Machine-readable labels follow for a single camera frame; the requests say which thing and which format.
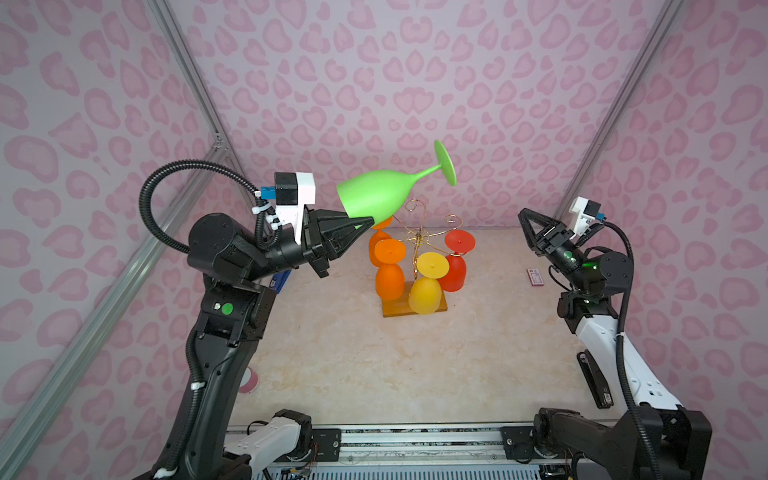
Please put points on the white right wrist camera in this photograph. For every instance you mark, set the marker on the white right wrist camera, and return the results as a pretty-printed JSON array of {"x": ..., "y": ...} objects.
[{"x": 585, "y": 212}]

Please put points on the orange wine glass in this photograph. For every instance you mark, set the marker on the orange wine glass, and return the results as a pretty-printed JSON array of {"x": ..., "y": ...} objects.
[
  {"x": 390, "y": 279},
  {"x": 379, "y": 235}
]

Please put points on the orange wine glass front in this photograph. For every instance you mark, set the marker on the orange wine glass front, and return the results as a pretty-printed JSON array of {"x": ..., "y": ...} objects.
[{"x": 390, "y": 279}]

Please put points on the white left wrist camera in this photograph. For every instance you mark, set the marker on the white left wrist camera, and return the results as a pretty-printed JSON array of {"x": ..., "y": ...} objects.
[{"x": 285, "y": 202}]

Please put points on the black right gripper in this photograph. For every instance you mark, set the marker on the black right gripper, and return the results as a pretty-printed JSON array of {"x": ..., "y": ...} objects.
[{"x": 549, "y": 240}]

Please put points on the small pink white box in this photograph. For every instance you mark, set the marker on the small pink white box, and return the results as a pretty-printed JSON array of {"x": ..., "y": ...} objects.
[{"x": 535, "y": 278}]

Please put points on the red plastic wine glass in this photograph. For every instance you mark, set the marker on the red plastic wine glass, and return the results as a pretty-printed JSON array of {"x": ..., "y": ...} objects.
[{"x": 459, "y": 243}]

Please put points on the green plastic wine glass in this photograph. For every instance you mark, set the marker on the green plastic wine glass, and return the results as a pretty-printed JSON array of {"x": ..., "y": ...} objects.
[{"x": 380, "y": 194}]

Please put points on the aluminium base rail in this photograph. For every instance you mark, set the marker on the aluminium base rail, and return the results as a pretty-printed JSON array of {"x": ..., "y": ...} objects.
[{"x": 423, "y": 451}]

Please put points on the blue black stapler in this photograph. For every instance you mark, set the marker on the blue black stapler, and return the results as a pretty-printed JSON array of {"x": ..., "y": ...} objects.
[{"x": 278, "y": 280}]

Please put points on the gold wire glass rack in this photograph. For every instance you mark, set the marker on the gold wire glass rack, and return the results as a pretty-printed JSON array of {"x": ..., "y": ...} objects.
[{"x": 420, "y": 237}]

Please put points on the yellow plastic wine glass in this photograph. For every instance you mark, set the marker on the yellow plastic wine glass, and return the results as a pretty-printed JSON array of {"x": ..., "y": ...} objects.
[{"x": 432, "y": 265}]

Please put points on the wooden rack base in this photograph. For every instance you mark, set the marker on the wooden rack base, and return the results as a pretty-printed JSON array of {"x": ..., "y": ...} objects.
[{"x": 420, "y": 297}]

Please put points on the pink white tape roll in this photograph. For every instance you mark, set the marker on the pink white tape roll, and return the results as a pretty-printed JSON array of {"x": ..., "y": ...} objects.
[{"x": 249, "y": 381}]

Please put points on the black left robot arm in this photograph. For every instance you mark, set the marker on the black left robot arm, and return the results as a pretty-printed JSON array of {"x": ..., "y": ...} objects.
[{"x": 232, "y": 320}]

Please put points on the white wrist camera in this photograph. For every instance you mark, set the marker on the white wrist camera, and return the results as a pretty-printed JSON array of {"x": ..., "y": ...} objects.
[
  {"x": 285, "y": 202},
  {"x": 585, "y": 212}
]

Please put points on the orange wine glass rear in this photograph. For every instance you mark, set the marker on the orange wine glass rear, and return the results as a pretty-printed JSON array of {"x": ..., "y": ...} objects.
[{"x": 379, "y": 235}]

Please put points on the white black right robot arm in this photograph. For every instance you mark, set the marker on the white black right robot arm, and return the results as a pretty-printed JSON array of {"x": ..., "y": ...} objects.
[{"x": 656, "y": 437}]

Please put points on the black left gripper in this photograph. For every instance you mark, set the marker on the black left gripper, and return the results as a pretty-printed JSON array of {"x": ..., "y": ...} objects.
[{"x": 315, "y": 241}]

